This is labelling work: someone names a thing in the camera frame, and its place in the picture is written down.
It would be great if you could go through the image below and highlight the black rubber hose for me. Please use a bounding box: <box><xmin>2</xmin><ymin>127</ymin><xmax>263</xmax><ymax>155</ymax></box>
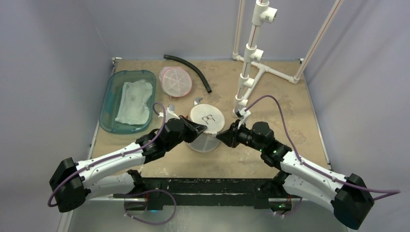
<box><xmin>163</xmin><ymin>54</ymin><xmax>212</xmax><ymax>94</ymax></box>

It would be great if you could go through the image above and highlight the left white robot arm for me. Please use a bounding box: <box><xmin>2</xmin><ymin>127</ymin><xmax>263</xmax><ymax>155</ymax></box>
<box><xmin>47</xmin><ymin>116</ymin><xmax>207</xmax><ymax>213</ymax></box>

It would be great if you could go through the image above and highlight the teal plastic bin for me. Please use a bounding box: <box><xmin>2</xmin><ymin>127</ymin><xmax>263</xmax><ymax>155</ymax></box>
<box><xmin>99</xmin><ymin>70</ymin><xmax>156</xmax><ymax>134</ymax></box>

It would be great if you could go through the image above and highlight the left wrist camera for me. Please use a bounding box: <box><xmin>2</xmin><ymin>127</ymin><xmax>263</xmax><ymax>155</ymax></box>
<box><xmin>165</xmin><ymin>104</ymin><xmax>179</xmax><ymax>122</ymax></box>

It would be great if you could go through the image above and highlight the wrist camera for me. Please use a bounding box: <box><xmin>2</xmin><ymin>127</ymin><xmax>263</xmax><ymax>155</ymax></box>
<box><xmin>235</xmin><ymin>108</ymin><xmax>251</xmax><ymax>129</ymax></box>
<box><xmin>165</xmin><ymin>104</ymin><xmax>179</xmax><ymax>122</ymax></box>

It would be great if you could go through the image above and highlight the red handled adjustable wrench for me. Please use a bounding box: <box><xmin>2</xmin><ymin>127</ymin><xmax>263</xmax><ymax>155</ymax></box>
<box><xmin>193</xmin><ymin>97</ymin><xmax>203</xmax><ymax>105</ymax></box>

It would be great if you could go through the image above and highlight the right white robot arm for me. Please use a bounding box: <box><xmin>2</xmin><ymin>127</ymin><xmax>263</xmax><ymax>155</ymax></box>
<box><xmin>216</xmin><ymin>120</ymin><xmax>374</xmax><ymax>230</ymax></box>

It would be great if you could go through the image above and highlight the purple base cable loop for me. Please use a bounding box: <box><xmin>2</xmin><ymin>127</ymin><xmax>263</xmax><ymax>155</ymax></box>
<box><xmin>123</xmin><ymin>188</ymin><xmax>177</xmax><ymax>225</ymax></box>

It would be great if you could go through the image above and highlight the white PVC pipe rack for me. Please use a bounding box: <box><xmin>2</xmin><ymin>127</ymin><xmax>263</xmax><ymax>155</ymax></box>
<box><xmin>232</xmin><ymin>0</ymin><xmax>343</xmax><ymax>116</ymax></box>

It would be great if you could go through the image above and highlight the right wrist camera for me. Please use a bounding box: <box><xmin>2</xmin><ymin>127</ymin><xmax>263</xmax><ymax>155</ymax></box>
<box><xmin>235</xmin><ymin>108</ymin><xmax>251</xmax><ymax>129</ymax></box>

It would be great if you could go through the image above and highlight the white cloth garment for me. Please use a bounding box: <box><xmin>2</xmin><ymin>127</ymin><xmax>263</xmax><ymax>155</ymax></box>
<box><xmin>115</xmin><ymin>79</ymin><xmax>153</xmax><ymax>125</ymax></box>

